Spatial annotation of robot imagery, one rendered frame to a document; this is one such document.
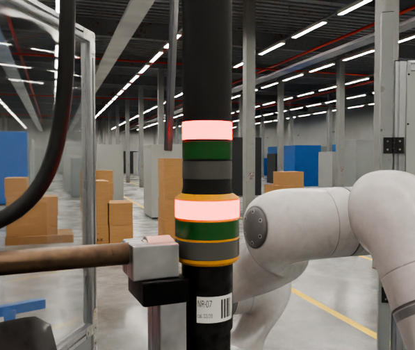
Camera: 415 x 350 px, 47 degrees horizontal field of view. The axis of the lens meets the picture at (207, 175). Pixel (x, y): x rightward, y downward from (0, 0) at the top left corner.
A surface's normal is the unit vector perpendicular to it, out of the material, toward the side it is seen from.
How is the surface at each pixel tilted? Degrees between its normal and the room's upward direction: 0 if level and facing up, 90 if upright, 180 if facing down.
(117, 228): 90
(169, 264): 90
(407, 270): 75
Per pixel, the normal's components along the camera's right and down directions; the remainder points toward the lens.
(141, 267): 0.39, 0.04
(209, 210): 0.07, 0.04
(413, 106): -0.21, 0.04
